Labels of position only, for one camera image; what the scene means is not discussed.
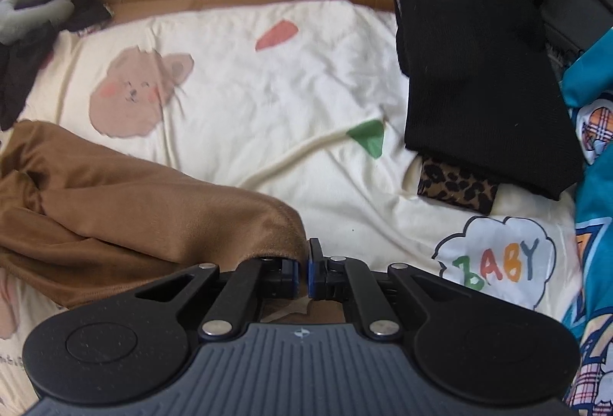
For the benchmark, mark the brown printed t-shirt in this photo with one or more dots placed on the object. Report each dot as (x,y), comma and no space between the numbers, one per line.
(143,215)

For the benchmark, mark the grey bag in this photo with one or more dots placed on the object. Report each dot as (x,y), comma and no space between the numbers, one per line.
(574,4)

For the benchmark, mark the cream bear print bedsheet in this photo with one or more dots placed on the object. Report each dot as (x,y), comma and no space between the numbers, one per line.
(268,100)

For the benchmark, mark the teal printed blanket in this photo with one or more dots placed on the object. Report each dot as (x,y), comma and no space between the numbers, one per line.
(594,205)

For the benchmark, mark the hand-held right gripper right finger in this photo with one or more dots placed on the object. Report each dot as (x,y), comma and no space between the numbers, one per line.
(313,263)

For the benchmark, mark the black crumpled garment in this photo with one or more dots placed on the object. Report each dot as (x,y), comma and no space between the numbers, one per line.
(19,76)

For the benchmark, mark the grey garment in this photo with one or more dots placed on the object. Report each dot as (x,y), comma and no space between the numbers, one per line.
(28,9)

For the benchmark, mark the black folded garment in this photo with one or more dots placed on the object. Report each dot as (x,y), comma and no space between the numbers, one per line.
(479,85)

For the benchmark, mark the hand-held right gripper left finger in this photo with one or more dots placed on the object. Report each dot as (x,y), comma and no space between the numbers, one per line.
(287,282)

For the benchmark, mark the leopard print garment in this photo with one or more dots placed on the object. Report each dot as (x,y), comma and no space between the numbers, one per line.
(455,186)

